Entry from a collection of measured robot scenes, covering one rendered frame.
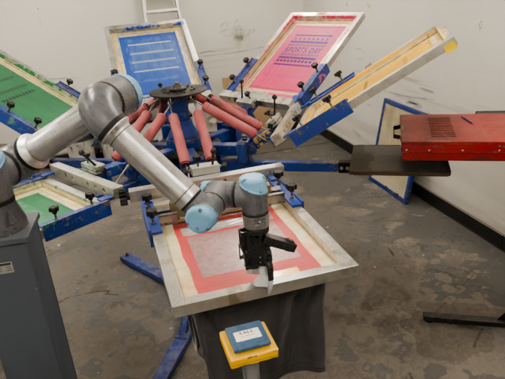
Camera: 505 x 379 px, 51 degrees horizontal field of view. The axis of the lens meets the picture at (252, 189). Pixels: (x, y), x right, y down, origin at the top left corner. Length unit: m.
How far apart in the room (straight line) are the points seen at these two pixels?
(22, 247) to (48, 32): 4.53
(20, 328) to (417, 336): 2.01
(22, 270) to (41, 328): 0.21
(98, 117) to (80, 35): 4.68
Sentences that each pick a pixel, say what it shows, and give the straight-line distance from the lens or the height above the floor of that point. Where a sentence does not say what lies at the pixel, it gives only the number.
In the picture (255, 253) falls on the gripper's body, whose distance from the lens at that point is 1.52.
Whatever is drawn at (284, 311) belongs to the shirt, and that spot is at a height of 0.81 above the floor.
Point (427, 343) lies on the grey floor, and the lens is 3.02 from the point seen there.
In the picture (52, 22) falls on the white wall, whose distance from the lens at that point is 6.05.
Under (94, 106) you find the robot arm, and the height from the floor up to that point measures 1.57.
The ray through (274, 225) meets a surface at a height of 0.95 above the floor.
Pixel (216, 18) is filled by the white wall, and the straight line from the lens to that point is 6.19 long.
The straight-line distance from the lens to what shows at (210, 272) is 1.77.
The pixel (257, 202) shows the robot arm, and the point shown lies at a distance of 1.45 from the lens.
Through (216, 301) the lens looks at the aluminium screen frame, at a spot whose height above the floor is 0.98.
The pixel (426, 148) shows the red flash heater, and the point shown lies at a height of 1.07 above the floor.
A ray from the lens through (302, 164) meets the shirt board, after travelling 2.74.
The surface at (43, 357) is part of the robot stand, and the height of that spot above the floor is 0.77.
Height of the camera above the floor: 1.86
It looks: 22 degrees down
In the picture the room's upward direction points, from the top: 5 degrees counter-clockwise
